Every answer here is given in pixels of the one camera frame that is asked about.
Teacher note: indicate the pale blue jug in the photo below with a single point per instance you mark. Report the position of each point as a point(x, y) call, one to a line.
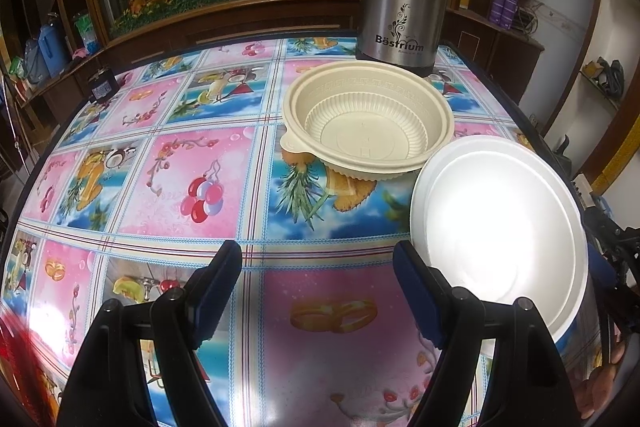
point(32, 63)

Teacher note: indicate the dark tool bag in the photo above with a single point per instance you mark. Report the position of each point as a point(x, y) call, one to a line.
point(607, 74)

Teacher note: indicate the small black device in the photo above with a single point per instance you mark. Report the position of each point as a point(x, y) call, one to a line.
point(102, 85)

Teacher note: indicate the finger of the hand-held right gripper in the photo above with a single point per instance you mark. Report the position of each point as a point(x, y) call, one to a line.
point(602, 269)

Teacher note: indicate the white foam plate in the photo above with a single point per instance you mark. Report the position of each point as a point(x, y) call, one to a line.
point(576, 307)
point(500, 232)

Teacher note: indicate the purple spray can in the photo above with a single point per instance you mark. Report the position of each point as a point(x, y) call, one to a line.
point(498, 7)
point(511, 9)

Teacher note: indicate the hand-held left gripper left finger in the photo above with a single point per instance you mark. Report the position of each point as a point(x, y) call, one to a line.
point(220, 292)

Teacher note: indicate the printed plastic tablecloth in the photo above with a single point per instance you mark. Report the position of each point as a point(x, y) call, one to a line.
point(200, 167)

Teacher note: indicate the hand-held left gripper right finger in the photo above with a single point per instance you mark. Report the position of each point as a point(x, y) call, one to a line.
point(415, 294)

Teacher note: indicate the red tasselled ornament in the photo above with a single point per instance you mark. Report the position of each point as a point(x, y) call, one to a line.
point(17, 357)

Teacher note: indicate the blue plastic bottle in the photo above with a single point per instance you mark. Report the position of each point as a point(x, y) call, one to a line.
point(51, 47)

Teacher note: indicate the wooden wall cabinet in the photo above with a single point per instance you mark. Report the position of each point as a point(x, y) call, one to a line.
point(225, 22)

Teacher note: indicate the beige plastic bowl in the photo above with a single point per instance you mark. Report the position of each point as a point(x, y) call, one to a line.
point(365, 132)
point(360, 174)

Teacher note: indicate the green and white bottle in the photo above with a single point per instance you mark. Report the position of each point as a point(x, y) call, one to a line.
point(85, 32)

